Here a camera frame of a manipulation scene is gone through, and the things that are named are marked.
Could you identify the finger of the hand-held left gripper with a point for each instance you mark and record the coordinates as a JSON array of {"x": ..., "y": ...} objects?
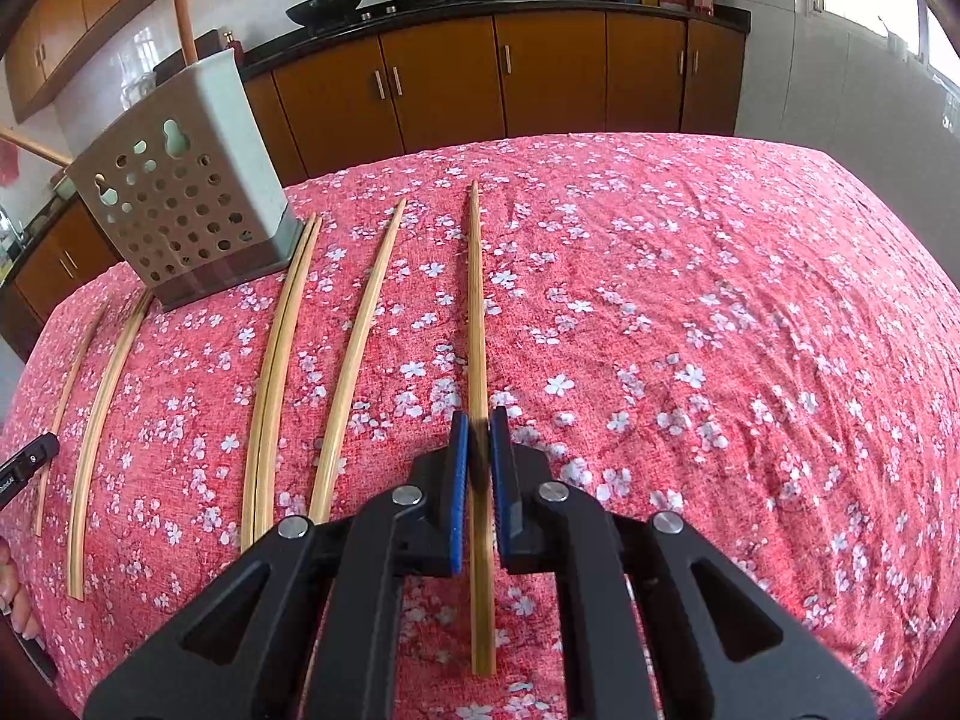
[{"x": 30, "y": 461}]

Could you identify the grey perforated chopstick holder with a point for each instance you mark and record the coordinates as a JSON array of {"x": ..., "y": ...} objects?
[{"x": 225, "y": 127}]

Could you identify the long wooden base cabinets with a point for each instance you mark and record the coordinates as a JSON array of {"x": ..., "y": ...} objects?
[{"x": 450, "y": 82}]

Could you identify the person's left hand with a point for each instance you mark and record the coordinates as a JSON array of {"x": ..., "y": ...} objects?
[{"x": 22, "y": 619}]

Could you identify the dark wooden box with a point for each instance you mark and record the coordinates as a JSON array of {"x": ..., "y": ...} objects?
[{"x": 176, "y": 64}]

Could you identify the small red bottle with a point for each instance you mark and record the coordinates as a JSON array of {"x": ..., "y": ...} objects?
[{"x": 231, "y": 41}]

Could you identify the gas stove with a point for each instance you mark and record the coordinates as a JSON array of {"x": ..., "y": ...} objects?
[{"x": 379, "y": 13}]

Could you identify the short wooden base cabinets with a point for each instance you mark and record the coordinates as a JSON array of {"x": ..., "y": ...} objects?
[{"x": 52, "y": 270}]

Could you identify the black wok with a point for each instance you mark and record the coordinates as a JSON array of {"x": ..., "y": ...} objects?
[{"x": 324, "y": 4}]

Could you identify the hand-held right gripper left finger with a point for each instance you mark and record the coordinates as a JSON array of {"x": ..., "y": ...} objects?
[{"x": 459, "y": 495}]

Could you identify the red hanging decoration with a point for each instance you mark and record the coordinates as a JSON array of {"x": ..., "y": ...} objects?
[{"x": 6, "y": 163}]

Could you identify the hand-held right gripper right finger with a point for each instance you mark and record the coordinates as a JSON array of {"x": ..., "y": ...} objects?
[{"x": 501, "y": 495}]

